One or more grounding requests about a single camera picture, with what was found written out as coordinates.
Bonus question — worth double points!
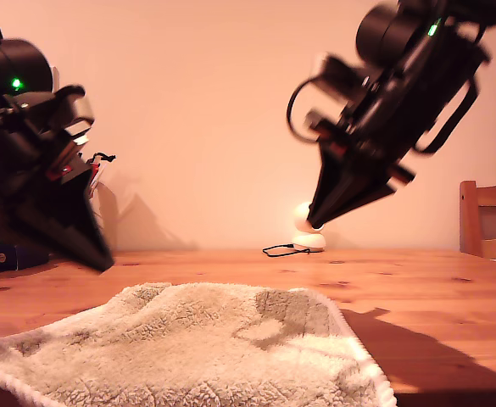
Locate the cream fluffy tea towel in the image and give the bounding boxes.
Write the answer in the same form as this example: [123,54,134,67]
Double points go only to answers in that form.
[0,282,397,407]

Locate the dark box with round logo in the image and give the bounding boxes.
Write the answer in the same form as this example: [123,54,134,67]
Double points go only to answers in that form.
[0,243,50,272]

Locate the wooden chair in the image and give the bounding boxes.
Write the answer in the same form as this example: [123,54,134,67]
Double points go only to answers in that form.
[459,181,496,259]

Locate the red handled utensil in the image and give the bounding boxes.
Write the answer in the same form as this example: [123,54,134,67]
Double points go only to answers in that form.
[86,159,105,200]

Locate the white round security camera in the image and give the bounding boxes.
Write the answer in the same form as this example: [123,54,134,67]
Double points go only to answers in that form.
[290,201,327,253]

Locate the black security camera cable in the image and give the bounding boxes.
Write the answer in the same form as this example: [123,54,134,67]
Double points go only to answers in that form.
[262,243,315,258]

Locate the thick black sleeved cable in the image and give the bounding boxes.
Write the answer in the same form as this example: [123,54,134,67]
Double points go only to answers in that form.
[414,77,480,157]

